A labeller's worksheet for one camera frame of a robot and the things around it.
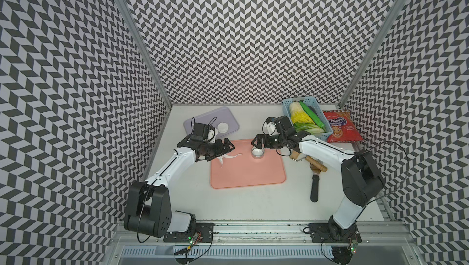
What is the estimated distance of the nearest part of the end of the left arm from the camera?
62cm

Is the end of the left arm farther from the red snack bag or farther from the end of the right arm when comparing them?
the red snack bag

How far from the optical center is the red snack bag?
100 centimetres

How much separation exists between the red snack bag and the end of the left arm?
587 mm
